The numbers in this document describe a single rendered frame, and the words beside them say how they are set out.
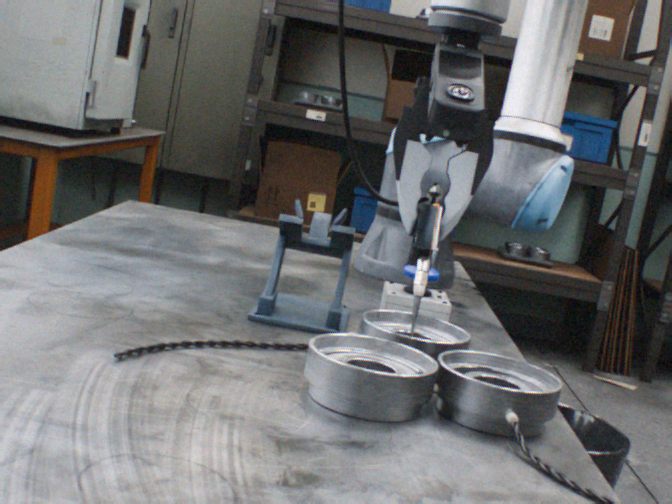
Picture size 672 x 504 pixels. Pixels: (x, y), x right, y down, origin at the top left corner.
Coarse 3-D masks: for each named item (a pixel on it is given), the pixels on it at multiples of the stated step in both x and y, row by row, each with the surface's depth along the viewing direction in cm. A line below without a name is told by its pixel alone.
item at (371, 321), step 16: (368, 320) 82; (384, 320) 87; (400, 320) 88; (416, 320) 88; (432, 320) 88; (384, 336) 79; (400, 336) 78; (416, 336) 85; (432, 336) 85; (448, 336) 86; (464, 336) 84; (432, 352) 78
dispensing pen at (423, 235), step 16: (432, 192) 86; (432, 208) 84; (416, 224) 84; (432, 224) 83; (416, 240) 82; (432, 240) 82; (416, 256) 83; (416, 272) 83; (416, 288) 82; (416, 304) 81
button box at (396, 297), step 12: (384, 288) 99; (396, 288) 97; (408, 288) 97; (384, 300) 96; (396, 300) 94; (408, 300) 94; (420, 300) 94; (432, 300) 95; (444, 300) 96; (420, 312) 94; (432, 312) 94; (444, 312) 94
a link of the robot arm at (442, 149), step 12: (432, 144) 124; (444, 144) 124; (432, 156) 124; (444, 156) 123; (432, 168) 124; (444, 168) 123; (384, 180) 129; (432, 180) 124; (444, 180) 123; (384, 192) 128; (396, 192) 126; (444, 192) 124; (384, 204) 128; (420, 204) 125
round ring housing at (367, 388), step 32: (320, 352) 68; (352, 352) 75; (384, 352) 76; (416, 352) 74; (320, 384) 68; (352, 384) 66; (384, 384) 66; (416, 384) 67; (352, 416) 67; (384, 416) 67; (416, 416) 69
